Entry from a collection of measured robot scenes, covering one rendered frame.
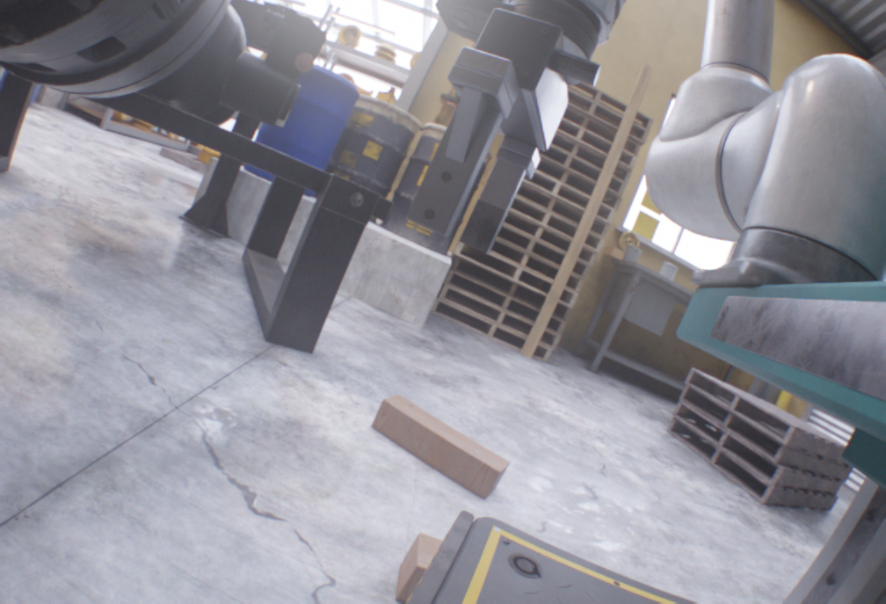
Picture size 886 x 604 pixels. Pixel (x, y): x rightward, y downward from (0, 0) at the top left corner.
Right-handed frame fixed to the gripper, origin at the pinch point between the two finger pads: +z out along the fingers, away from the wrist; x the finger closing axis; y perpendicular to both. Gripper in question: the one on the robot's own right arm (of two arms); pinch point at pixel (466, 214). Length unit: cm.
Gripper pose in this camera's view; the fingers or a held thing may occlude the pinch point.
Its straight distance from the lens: 34.1
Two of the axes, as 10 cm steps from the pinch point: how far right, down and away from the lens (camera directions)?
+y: 8.7, 4.2, -2.6
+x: 2.7, 0.4, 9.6
